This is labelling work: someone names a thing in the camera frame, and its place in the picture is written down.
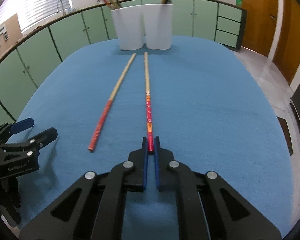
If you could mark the wooden stool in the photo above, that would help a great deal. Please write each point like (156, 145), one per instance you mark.
(286, 133)

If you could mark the green lower kitchen cabinets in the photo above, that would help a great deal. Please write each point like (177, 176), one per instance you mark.
(25, 66)

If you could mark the kitchen faucet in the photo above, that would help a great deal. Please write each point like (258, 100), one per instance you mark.
(60, 7)

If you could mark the cardboard panel with device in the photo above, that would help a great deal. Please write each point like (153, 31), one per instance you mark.
(10, 34)

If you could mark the blue table mat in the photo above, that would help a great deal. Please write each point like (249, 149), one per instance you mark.
(206, 108)

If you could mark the red ribbed chopstick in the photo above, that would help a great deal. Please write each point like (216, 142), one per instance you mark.
(101, 121)

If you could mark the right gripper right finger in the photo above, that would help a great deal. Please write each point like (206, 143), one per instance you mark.
(208, 207)

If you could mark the window blinds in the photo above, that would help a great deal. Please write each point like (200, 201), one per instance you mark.
(30, 12)

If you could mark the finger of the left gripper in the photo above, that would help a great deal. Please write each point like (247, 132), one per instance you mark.
(42, 139)
(22, 125)

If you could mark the white double utensil holder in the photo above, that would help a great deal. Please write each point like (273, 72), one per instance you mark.
(147, 25)

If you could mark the wooden door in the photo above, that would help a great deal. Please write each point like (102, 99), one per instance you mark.
(260, 25)
(287, 54)

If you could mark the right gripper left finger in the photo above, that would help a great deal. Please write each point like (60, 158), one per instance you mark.
(93, 206)

